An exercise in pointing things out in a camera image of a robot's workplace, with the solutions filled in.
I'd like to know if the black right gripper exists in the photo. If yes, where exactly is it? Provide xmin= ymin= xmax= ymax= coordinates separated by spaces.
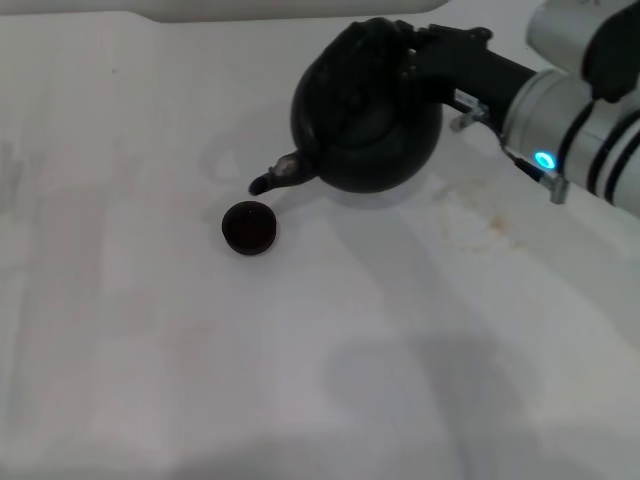
xmin=393 ymin=18 xmax=537 ymax=120

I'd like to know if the black round teapot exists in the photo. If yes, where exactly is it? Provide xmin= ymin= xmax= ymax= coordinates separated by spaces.
xmin=248 ymin=17 xmax=445 ymax=197

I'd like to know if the dark brown teacup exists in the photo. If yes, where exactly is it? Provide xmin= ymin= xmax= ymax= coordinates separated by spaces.
xmin=221 ymin=199 xmax=279 ymax=257

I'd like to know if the white tablecloth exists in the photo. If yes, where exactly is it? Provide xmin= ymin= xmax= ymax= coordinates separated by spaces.
xmin=0 ymin=12 xmax=640 ymax=480

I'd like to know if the silver metal bracket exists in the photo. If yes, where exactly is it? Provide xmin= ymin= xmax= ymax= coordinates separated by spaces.
xmin=449 ymin=92 xmax=490 ymax=132

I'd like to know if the black cable with metal clip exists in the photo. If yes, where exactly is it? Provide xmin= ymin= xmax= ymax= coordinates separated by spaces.
xmin=501 ymin=147 xmax=570 ymax=205

